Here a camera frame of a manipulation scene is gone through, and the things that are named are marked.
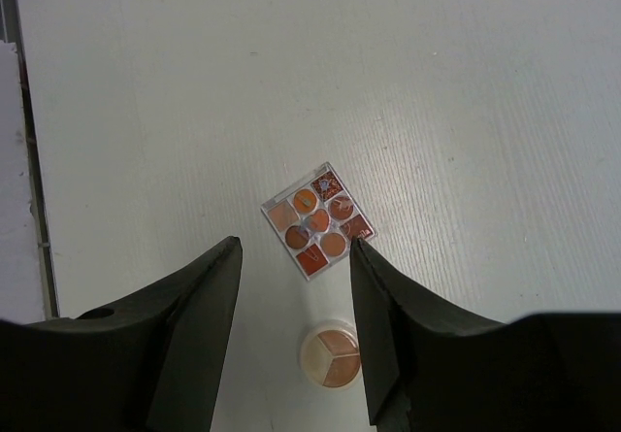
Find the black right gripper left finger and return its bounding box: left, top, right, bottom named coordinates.
left=1, top=237, right=242, bottom=431

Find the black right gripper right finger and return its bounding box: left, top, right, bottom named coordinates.
left=349, top=239, right=620, bottom=431

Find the round beige powder compact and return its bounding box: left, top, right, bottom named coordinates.
left=298, top=319, right=362, bottom=391

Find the orange eyeshadow palette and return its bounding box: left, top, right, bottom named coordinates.
left=261, top=162, right=376, bottom=282

